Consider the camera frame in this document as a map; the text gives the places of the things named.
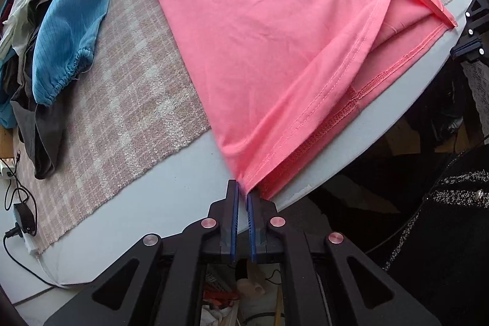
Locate assorted items below table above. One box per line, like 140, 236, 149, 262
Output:
202, 261, 285, 326

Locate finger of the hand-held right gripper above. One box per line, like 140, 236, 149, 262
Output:
464, 0, 489, 29
450, 26, 489, 63

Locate white charger block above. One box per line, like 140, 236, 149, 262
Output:
22, 230, 42, 258

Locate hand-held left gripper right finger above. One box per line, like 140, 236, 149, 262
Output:
246, 192, 442, 326

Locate white garment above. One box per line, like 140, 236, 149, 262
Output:
0, 0, 65, 61

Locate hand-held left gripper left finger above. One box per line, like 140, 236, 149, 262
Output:
44, 180, 241, 326

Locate pink t-shirt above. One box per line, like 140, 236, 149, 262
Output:
102, 0, 458, 199

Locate white cable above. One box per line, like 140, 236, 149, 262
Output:
36, 255, 96, 290

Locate pile of mixed clothes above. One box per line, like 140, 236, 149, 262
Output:
0, 0, 111, 130

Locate person's black tweed jacket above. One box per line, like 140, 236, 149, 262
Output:
309, 62, 489, 326

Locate power adapter and white strip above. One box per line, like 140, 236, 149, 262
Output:
3, 153, 58, 286

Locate pink plaid mat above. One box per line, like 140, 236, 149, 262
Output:
13, 0, 465, 254

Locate black power adapter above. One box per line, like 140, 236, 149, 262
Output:
13, 202, 37, 237

